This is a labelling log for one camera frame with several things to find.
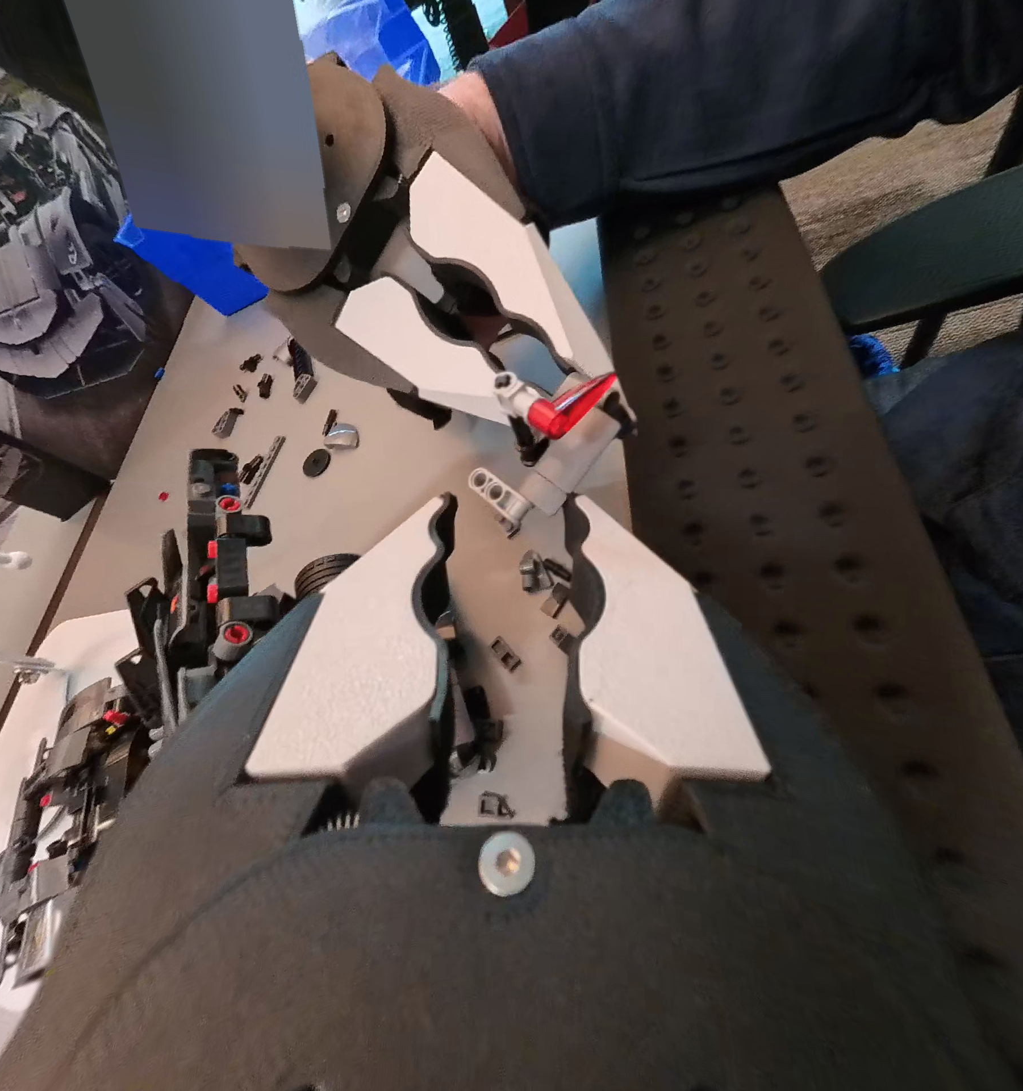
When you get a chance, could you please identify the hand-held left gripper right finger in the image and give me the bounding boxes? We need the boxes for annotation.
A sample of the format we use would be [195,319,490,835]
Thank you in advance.
[562,496,774,823]

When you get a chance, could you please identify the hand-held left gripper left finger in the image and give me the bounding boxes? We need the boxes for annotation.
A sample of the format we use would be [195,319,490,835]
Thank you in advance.
[244,493,463,823]

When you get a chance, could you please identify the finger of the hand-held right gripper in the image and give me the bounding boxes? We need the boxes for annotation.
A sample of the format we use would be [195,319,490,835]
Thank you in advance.
[332,281,529,431]
[404,149,640,438]

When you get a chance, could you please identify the black grey lego car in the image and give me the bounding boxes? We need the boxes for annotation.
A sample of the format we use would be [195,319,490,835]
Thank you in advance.
[126,447,363,734]

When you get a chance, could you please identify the grey lego lever assembly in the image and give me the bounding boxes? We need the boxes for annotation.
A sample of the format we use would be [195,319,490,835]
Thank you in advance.
[469,370,640,540]

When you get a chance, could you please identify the person's right forearm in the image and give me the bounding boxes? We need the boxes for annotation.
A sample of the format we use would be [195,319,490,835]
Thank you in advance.
[469,0,1023,231]

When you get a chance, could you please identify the scattered loose lego pieces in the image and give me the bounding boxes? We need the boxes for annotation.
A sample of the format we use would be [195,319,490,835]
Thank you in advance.
[211,336,363,504]

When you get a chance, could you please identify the black lego body section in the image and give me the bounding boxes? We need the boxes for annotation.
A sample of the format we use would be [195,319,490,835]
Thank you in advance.
[0,673,167,990]

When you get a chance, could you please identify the dark lego set box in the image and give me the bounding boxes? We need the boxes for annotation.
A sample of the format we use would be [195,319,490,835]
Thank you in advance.
[0,0,195,523]

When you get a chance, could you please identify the person's right hand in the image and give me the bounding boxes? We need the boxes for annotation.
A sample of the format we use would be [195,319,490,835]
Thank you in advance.
[437,70,523,204]

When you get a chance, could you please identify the blue plastic bin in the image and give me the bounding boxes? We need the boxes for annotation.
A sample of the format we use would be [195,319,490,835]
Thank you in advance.
[115,213,271,318]

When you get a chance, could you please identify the white booklet stand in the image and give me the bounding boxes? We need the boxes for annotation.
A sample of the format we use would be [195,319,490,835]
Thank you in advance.
[0,545,141,905]

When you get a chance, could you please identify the person's legs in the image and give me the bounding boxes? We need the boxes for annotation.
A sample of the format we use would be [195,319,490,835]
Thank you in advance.
[861,336,1023,853]

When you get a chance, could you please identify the dark green chair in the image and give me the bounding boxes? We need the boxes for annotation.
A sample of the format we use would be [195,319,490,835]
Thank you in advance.
[818,77,1023,369]

